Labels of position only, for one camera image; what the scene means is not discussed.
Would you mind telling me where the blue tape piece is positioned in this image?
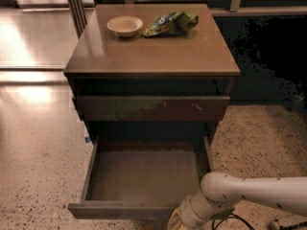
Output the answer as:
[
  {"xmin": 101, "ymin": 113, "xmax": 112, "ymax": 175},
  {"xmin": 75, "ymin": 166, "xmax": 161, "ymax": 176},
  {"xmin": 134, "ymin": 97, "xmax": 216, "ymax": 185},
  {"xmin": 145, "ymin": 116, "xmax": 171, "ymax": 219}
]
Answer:
[{"xmin": 84, "ymin": 136, "xmax": 91, "ymax": 143}]

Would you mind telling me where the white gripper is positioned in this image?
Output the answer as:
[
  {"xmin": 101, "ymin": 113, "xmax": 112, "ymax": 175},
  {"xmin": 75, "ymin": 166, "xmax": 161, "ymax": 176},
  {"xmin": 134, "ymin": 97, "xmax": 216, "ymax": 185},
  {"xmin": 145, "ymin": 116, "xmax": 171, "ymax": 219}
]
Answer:
[{"xmin": 167, "ymin": 198, "xmax": 205, "ymax": 230}]

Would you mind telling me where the white bowl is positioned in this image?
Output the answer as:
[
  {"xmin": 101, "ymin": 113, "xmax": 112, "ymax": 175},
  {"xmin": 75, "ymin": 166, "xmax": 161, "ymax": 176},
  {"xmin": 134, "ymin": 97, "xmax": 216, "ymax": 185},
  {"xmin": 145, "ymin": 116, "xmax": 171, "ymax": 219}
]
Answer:
[{"xmin": 106, "ymin": 16, "xmax": 143, "ymax": 38}]

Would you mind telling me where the green chip bag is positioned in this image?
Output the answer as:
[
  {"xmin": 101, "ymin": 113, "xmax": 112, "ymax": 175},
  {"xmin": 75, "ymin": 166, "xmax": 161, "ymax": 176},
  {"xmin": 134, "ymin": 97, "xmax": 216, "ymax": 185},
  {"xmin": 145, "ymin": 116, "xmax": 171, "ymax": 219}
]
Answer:
[{"xmin": 143, "ymin": 11, "xmax": 199, "ymax": 37}]

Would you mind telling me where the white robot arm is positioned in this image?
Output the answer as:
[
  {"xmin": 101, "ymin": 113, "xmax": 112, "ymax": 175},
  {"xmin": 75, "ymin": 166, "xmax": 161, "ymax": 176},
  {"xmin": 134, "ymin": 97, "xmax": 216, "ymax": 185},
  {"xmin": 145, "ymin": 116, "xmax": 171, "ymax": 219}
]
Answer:
[{"xmin": 167, "ymin": 172, "xmax": 307, "ymax": 230}]

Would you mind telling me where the brown drawer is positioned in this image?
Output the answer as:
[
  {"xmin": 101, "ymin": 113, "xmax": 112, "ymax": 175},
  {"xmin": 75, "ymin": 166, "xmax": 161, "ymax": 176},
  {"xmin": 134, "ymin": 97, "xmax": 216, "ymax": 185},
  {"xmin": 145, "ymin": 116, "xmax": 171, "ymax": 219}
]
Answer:
[
  {"xmin": 73, "ymin": 96, "xmax": 230, "ymax": 122},
  {"xmin": 68, "ymin": 138, "xmax": 210, "ymax": 220}
]

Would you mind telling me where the white power strip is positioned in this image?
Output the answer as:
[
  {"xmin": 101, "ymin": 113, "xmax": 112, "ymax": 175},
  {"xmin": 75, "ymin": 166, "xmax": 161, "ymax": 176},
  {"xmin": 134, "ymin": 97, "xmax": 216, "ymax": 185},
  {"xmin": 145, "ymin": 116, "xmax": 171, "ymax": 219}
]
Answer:
[{"xmin": 268, "ymin": 218, "xmax": 307, "ymax": 230}]

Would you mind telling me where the black cable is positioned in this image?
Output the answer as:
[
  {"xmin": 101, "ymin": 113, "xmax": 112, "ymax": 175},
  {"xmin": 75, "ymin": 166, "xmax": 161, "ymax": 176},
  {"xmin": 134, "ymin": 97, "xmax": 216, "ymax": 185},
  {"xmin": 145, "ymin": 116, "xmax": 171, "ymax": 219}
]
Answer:
[{"xmin": 211, "ymin": 213, "xmax": 256, "ymax": 230}]

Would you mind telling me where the brown drawer cabinet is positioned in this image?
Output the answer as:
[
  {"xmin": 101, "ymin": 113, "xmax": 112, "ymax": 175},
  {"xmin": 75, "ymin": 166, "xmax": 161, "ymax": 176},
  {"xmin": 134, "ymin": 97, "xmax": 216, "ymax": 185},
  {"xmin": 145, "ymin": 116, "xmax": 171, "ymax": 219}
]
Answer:
[{"xmin": 64, "ymin": 4, "xmax": 240, "ymax": 141}]

